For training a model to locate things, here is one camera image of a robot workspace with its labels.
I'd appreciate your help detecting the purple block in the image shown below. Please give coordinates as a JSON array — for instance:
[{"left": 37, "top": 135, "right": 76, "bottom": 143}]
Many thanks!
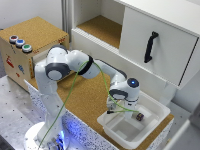
[{"left": 135, "top": 112, "right": 145, "bottom": 122}]

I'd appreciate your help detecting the blue button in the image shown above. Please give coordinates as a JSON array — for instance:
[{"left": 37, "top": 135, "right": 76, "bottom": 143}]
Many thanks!
[{"left": 14, "top": 38, "right": 26, "bottom": 49}]

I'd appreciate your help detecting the black door handle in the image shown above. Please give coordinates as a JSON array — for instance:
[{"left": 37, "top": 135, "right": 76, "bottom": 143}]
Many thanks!
[{"left": 143, "top": 31, "right": 160, "bottom": 64}]

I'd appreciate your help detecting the white cabinet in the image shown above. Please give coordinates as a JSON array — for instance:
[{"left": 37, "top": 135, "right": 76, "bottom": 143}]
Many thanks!
[{"left": 70, "top": 0, "right": 200, "bottom": 108}]

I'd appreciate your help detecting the white plastic box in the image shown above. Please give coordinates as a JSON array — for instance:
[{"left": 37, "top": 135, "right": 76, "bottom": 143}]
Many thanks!
[{"left": 96, "top": 90, "right": 172, "bottom": 150}]

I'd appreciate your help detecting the wooden drawer box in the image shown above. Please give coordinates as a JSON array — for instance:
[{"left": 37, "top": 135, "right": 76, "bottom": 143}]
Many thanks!
[{"left": 0, "top": 16, "right": 71, "bottom": 92}]

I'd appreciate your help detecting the green cable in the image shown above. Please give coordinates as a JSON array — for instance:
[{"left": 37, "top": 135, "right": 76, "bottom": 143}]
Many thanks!
[{"left": 37, "top": 59, "right": 140, "bottom": 150}]

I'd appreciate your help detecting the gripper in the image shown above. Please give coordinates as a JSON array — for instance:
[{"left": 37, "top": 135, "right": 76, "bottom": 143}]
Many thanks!
[{"left": 107, "top": 98, "right": 135, "bottom": 118}]

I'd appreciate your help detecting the green button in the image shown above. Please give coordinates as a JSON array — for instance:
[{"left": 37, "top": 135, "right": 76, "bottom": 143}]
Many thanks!
[{"left": 21, "top": 43, "right": 34, "bottom": 54}]

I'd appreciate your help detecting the red button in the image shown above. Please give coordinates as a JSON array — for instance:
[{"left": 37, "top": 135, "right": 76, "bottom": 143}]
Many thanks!
[{"left": 8, "top": 34, "right": 19, "bottom": 45}]

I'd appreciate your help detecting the white sliding door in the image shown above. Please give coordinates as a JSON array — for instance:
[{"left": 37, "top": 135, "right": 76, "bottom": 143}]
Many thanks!
[{"left": 118, "top": 6, "right": 200, "bottom": 87}]

